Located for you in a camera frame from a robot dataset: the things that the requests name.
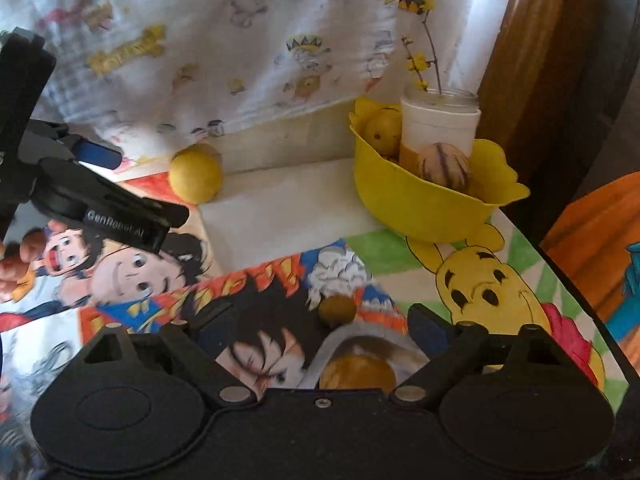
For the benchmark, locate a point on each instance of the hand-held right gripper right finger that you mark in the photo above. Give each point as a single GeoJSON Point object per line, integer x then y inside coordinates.
{"type": "Point", "coordinates": [425, 330]}

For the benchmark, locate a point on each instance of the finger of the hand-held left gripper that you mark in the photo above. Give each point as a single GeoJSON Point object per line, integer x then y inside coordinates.
{"type": "Point", "coordinates": [97, 155]}

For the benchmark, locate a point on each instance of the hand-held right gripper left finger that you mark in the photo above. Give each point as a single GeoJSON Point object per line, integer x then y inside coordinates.
{"type": "Point", "coordinates": [192, 355]}

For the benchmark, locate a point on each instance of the orange round fruit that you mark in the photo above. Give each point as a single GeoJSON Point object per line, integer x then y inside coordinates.
{"type": "Point", "coordinates": [357, 375]}

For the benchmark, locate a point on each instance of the yellow plastic bowl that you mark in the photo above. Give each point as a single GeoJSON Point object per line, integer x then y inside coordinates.
{"type": "Point", "coordinates": [415, 200]}

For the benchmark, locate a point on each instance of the person's left hand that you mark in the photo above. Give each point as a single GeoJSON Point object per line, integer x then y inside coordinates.
{"type": "Point", "coordinates": [20, 257]}

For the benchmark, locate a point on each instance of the yellow bear drawing sheet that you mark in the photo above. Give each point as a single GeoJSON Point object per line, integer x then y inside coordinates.
{"type": "Point", "coordinates": [470, 280]}

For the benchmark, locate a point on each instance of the cartoon boys drawing sheet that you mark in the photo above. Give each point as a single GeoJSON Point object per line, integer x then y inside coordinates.
{"type": "Point", "coordinates": [125, 275]}

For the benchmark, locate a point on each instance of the small brown longan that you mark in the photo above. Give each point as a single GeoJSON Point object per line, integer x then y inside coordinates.
{"type": "Point", "coordinates": [336, 311]}

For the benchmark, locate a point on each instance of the yellow lemon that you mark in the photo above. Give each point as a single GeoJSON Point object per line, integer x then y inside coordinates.
{"type": "Point", "coordinates": [195, 175]}

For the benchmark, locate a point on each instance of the grey haired figure drawing sheet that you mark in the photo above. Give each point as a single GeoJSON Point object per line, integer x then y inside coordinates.
{"type": "Point", "coordinates": [40, 355]}

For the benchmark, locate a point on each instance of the striped pepino melon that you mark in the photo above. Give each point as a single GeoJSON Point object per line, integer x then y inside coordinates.
{"type": "Point", "coordinates": [442, 165]}

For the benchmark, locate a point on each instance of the white cartoon printed blanket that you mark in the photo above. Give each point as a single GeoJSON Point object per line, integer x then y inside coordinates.
{"type": "Point", "coordinates": [225, 35]}

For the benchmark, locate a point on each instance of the yellow round fruit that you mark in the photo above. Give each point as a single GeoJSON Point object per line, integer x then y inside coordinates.
{"type": "Point", "coordinates": [382, 130]}

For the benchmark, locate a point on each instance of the white plastic jar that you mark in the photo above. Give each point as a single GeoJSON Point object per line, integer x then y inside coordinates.
{"type": "Point", "coordinates": [440, 125]}

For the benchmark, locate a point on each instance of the yellow flower twig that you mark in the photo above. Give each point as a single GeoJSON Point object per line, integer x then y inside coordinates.
{"type": "Point", "coordinates": [431, 45]}

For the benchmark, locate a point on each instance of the brown wooden frame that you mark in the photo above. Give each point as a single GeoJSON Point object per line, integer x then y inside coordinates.
{"type": "Point", "coordinates": [535, 35]}

